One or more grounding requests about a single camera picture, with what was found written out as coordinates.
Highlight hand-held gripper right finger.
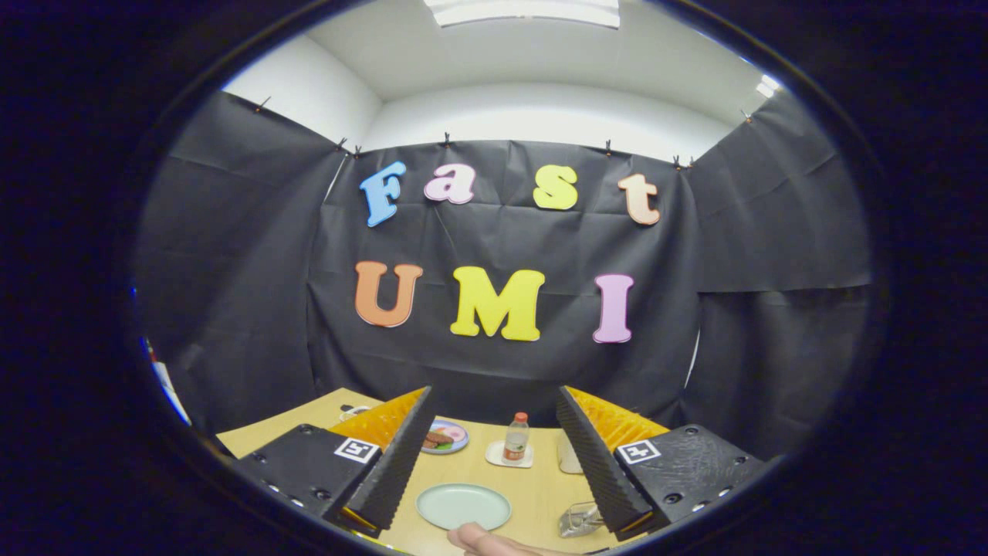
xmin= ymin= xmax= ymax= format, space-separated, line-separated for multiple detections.
xmin=556 ymin=385 xmax=773 ymax=541

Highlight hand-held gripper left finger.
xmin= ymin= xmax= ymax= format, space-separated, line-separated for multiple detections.
xmin=232 ymin=386 xmax=437 ymax=539

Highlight white toaster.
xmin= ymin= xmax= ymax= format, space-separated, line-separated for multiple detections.
xmin=557 ymin=431 xmax=584 ymax=474

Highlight blue plate with food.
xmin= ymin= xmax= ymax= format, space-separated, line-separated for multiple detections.
xmin=421 ymin=419 xmax=469 ymax=455

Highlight pale green plate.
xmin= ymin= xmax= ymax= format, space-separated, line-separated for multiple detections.
xmin=416 ymin=483 xmax=512 ymax=531

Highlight clear water bottle red cap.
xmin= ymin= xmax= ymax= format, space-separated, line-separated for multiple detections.
xmin=502 ymin=412 xmax=530 ymax=464

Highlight white square coaster tray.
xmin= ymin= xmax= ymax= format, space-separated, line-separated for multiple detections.
xmin=485 ymin=440 xmax=535 ymax=469

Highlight white paper sheets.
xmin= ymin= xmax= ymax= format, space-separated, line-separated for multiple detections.
xmin=151 ymin=359 xmax=192 ymax=427

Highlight long ceiling light panel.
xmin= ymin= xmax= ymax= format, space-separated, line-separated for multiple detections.
xmin=425 ymin=0 xmax=621 ymax=29

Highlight metal wire basket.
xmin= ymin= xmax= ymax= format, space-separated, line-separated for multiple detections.
xmin=558 ymin=502 xmax=605 ymax=539

